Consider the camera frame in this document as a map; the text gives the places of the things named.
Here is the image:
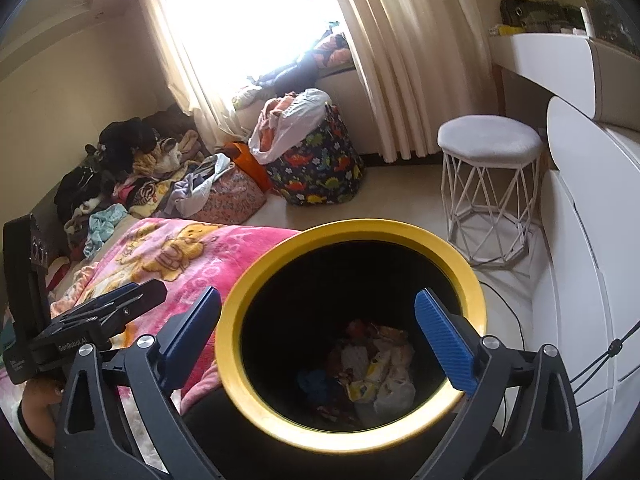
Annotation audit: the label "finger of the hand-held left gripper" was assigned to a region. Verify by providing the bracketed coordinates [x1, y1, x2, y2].
[70, 279, 168, 335]
[50, 281, 146, 325]

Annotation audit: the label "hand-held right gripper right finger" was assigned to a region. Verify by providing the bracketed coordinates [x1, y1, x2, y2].
[414, 288, 583, 480]

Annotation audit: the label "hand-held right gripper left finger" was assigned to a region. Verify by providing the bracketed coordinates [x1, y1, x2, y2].
[52, 287, 223, 480]

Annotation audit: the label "black bin with yellow rim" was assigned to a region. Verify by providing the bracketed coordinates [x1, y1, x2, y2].
[216, 219, 488, 453]

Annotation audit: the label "white plastic wrapper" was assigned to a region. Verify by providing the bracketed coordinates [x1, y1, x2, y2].
[372, 367, 417, 415]

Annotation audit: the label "green yellow snack bag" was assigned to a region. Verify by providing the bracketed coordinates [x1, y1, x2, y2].
[347, 377, 388, 403]

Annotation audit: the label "blue plastic bag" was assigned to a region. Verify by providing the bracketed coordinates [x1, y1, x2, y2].
[297, 369, 343, 403]

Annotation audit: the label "person's left hand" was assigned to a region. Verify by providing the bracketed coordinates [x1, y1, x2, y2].
[21, 378, 64, 449]

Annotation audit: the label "light blue cloth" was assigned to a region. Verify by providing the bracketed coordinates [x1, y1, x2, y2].
[84, 205, 128, 260]

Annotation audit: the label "pink printed blanket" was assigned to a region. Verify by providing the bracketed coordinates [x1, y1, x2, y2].
[50, 217, 301, 411]

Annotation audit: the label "white grey cloth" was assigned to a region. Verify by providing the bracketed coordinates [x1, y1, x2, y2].
[172, 154, 236, 211]

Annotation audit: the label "pink floral storage bag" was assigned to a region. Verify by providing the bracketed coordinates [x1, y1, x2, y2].
[192, 167, 268, 223]

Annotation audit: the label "pile of dark clothes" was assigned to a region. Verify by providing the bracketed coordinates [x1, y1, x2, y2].
[54, 110, 211, 241]

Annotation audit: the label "orange bag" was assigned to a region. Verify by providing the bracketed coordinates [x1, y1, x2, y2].
[222, 141, 273, 193]

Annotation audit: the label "white drawer cabinet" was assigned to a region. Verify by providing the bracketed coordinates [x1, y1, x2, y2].
[530, 95, 640, 480]

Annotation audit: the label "narrow cream curtain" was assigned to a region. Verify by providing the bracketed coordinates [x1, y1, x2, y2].
[135, 0, 251, 156]

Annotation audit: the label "dinosaur print storage bag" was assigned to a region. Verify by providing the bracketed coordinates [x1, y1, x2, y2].
[262, 105, 365, 207]

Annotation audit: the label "white plastic bag of clothes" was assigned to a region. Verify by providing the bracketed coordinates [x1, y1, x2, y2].
[249, 89, 332, 163]

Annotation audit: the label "wide cream curtain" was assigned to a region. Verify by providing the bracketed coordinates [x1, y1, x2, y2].
[320, 0, 493, 163]

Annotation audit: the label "clothes on windowsill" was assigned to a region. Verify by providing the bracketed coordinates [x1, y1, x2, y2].
[232, 32, 353, 111]

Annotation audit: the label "window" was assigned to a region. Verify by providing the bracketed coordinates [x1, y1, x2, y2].
[155, 0, 346, 91]

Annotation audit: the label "white vanity table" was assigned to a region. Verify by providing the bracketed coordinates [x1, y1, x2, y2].
[489, 32, 640, 123]

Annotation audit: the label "black cord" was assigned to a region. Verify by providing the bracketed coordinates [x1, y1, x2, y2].
[570, 322, 640, 396]

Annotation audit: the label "white wire-frame stool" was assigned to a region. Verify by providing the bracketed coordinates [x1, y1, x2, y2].
[437, 115, 545, 266]

